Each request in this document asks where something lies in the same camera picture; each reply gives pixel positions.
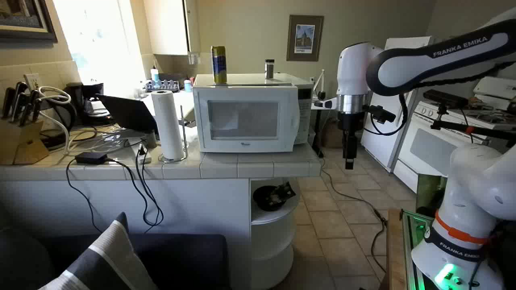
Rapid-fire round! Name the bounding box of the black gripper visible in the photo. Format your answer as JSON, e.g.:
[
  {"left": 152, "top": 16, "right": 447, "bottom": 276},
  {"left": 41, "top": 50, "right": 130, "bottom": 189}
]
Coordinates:
[{"left": 338, "top": 108, "right": 363, "bottom": 171}]

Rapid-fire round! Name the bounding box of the white microwave door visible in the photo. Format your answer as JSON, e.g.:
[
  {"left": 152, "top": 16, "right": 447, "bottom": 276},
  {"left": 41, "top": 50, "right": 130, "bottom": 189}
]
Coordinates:
[{"left": 194, "top": 86, "right": 302, "bottom": 155}]

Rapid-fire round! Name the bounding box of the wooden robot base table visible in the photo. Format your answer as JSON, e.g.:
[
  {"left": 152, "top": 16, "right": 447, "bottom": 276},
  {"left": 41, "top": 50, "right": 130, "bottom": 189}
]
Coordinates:
[{"left": 384, "top": 207, "right": 433, "bottom": 290}]

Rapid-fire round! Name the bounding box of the white microwave body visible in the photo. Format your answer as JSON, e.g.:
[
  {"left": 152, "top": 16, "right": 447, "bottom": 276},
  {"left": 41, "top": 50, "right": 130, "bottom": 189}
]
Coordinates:
[{"left": 193, "top": 73, "right": 315, "bottom": 155}]

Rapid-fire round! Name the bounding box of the cardboard box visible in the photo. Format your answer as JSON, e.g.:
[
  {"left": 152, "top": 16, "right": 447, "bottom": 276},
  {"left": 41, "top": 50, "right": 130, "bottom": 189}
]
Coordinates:
[{"left": 322, "top": 115, "right": 347, "bottom": 152}]

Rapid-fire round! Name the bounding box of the white refrigerator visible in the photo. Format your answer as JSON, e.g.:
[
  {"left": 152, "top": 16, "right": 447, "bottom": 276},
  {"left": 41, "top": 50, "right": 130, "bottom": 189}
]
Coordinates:
[{"left": 359, "top": 34, "right": 434, "bottom": 174}]

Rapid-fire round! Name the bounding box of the white side table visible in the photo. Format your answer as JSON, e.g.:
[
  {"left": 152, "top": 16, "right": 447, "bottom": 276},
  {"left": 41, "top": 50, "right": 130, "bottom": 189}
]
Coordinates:
[{"left": 310, "top": 68, "right": 341, "bottom": 160}]

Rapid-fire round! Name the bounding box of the white stove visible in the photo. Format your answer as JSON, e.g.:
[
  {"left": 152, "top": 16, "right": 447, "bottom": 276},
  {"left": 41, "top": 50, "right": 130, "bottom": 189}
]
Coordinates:
[{"left": 392, "top": 89, "right": 516, "bottom": 195}]

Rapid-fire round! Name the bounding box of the black pan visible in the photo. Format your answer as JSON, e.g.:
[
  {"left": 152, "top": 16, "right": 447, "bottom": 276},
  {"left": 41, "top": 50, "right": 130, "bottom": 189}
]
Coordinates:
[{"left": 252, "top": 181, "right": 299, "bottom": 213}]

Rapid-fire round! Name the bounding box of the white rounded shelf unit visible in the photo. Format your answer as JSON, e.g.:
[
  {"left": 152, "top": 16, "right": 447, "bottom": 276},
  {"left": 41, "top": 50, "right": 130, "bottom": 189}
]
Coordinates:
[{"left": 249, "top": 178, "right": 302, "bottom": 290}]

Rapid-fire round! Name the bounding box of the small jar with black lid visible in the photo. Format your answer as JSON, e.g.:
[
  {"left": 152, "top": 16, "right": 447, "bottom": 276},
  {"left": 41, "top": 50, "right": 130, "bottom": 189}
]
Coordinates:
[{"left": 263, "top": 58, "right": 278, "bottom": 82}]

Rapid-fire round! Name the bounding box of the black stand bar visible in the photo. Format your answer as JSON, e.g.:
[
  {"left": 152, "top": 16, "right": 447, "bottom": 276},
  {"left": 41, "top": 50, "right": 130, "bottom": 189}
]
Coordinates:
[{"left": 430, "top": 103, "right": 516, "bottom": 145}]

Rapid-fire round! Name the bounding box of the framed picture with white mat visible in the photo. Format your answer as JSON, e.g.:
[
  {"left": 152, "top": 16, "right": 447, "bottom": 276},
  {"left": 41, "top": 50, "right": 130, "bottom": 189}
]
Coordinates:
[{"left": 286, "top": 13, "right": 326, "bottom": 63}]

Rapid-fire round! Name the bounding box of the white tiled counter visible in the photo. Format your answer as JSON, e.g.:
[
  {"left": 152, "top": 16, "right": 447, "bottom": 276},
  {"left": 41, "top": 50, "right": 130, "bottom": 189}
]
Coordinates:
[{"left": 0, "top": 89, "right": 325, "bottom": 290}]

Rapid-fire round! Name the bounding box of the green and blue spray can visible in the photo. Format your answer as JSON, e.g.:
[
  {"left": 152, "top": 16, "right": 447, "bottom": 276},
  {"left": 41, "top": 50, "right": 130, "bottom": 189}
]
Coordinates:
[{"left": 210, "top": 45, "right": 230, "bottom": 87}]

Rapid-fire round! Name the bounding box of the white paper sheet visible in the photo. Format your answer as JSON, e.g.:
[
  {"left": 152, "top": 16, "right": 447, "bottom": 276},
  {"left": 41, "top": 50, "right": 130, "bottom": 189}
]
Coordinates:
[{"left": 471, "top": 74, "right": 516, "bottom": 102}]

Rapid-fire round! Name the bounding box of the white paper towel roll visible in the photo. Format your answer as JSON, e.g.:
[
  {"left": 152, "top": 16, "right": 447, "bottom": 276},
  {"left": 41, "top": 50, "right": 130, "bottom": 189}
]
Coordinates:
[{"left": 149, "top": 89, "right": 186, "bottom": 163}]

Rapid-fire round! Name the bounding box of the dark sofa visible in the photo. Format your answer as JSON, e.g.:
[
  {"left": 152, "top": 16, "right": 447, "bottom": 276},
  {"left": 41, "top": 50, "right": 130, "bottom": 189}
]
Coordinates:
[{"left": 0, "top": 221, "right": 234, "bottom": 290}]

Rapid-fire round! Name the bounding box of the row of small dark bottles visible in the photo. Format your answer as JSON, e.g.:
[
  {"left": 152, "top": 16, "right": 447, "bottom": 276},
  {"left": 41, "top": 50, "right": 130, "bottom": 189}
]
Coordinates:
[{"left": 144, "top": 78, "right": 183, "bottom": 94}]

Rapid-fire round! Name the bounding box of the small plastic bottle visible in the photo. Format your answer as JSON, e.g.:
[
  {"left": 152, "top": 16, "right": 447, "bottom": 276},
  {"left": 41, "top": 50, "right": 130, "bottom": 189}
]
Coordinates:
[{"left": 149, "top": 65, "right": 164, "bottom": 86}]

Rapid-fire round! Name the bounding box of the black laptop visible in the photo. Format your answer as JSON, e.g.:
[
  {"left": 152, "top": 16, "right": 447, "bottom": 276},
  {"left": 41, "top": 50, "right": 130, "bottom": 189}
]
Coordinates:
[{"left": 97, "top": 94, "right": 162, "bottom": 137}]

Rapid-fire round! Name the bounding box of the black power adapter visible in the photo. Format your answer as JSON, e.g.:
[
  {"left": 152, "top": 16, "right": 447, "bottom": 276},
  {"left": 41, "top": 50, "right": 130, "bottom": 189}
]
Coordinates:
[{"left": 75, "top": 150, "right": 110, "bottom": 166}]

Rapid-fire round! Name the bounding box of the grey striped pillow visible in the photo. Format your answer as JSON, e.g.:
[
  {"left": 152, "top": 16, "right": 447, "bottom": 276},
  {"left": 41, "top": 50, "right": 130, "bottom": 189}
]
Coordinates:
[{"left": 39, "top": 211, "right": 160, "bottom": 290}]

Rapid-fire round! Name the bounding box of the black coffee maker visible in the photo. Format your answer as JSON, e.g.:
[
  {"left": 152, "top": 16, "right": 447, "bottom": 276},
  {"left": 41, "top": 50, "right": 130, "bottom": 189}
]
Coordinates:
[{"left": 64, "top": 81, "right": 107, "bottom": 123}]

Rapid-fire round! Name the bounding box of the bright window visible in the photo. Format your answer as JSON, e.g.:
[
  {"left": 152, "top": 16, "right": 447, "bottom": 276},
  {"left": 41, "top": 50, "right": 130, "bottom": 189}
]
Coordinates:
[{"left": 52, "top": 0, "right": 149, "bottom": 100}]

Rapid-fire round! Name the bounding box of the wooden knife block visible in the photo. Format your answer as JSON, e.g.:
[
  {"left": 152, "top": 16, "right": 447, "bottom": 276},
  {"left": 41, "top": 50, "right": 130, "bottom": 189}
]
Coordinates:
[{"left": 0, "top": 118, "right": 51, "bottom": 168}]

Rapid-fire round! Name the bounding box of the dark framed painting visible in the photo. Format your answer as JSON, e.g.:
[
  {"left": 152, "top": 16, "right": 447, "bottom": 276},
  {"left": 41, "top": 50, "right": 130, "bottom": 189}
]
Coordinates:
[{"left": 0, "top": 0, "right": 60, "bottom": 44}]

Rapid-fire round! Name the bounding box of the black floor cable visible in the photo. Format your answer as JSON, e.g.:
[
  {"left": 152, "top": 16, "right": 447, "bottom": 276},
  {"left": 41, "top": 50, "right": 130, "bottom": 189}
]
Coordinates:
[{"left": 320, "top": 168, "right": 391, "bottom": 274}]

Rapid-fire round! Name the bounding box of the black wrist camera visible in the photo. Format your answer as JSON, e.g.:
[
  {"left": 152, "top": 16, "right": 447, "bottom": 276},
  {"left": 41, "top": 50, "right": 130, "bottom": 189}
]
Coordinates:
[{"left": 363, "top": 103, "right": 399, "bottom": 126}]

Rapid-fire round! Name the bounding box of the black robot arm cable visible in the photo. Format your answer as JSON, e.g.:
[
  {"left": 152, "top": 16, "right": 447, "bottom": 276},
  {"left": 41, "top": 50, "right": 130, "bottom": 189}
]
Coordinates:
[{"left": 362, "top": 92, "right": 412, "bottom": 137}]

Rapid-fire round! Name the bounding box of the black camera on stand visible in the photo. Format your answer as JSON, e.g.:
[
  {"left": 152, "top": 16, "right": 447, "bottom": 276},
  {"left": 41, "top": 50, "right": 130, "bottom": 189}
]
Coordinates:
[{"left": 422, "top": 89, "right": 470, "bottom": 111}]

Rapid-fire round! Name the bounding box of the black hanging cable bundle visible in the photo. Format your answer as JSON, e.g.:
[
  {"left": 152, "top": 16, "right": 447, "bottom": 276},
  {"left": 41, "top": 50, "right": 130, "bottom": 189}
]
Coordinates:
[{"left": 107, "top": 144, "right": 167, "bottom": 229}]

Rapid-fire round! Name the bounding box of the white wall cabinet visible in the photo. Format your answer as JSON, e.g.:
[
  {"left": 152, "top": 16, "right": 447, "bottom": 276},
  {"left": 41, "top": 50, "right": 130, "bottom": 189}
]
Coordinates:
[{"left": 141, "top": 0, "right": 194, "bottom": 57}]

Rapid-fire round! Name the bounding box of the black adapter cable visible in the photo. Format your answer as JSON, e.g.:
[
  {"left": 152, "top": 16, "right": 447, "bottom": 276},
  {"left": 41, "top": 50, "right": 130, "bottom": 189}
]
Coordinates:
[{"left": 65, "top": 157, "right": 105, "bottom": 234}]

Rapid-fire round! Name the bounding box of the white looped cable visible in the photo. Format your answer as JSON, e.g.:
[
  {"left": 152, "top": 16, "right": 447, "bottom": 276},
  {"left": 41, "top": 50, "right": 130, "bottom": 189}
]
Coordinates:
[{"left": 36, "top": 84, "right": 75, "bottom": 155}]

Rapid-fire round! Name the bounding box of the black knife handle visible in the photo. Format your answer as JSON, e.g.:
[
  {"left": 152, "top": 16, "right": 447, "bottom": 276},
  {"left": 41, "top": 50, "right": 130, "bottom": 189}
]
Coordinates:
[
  {"left": 12, "top": 79, "right": 30, "bottom": 126},
  {"left": 26, "top": 89, "right": 46, "bottom": 126},
  {"left": 0, "top": 86, "right": 17, "bottom": 121}
]

